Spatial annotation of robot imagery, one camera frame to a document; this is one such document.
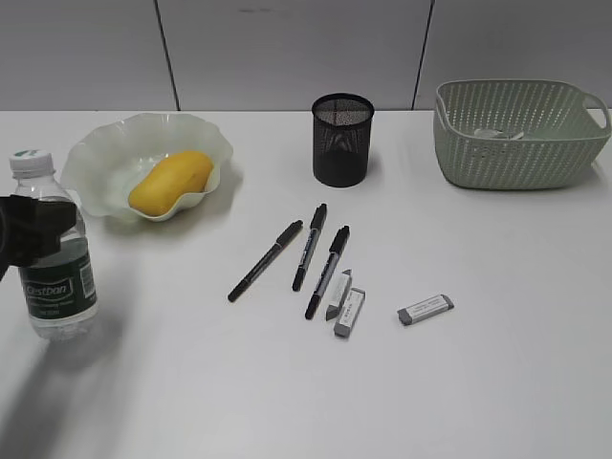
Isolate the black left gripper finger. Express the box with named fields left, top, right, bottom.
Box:
left=1, top=194, right=77, bottom=278

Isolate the clear plastic water bottle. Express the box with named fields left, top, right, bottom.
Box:
left=10, top=149, right=98, bottom=340

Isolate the translucent white wavy plate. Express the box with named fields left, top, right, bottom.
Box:
left=61, top=112, right=233, bottom=222

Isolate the yellow mango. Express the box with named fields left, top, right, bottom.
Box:
left=128, top=150, right=214, bottom=217

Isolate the black marker pen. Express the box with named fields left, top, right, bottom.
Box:
left=228, top=220, right=303, bottom=302
left=292, top=203, right=327, bottom=292
left=304, top=226, right=350, bottom=320

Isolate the grey white eraser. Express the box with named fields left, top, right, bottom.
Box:
left=333, top=288, right=366, bottom=339
left=397, top=294, right=454, bottom=326
left=325, top=269, right=353, bottom=321

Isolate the waste paper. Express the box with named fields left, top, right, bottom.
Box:
left=473, top=128, right=525, bottom=141

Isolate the black mesh pen holder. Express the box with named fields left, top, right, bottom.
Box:
left=311, top=93, right=375, bottom=188

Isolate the pale green plastic basket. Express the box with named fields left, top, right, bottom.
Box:
left=433, top=79, right=611, bottom=190

